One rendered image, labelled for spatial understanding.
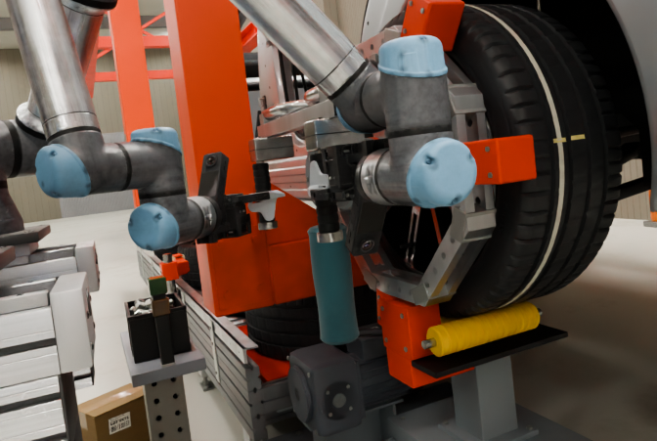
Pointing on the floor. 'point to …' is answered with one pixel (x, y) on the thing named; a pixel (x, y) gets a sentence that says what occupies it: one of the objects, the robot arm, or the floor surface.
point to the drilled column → (167, 410)
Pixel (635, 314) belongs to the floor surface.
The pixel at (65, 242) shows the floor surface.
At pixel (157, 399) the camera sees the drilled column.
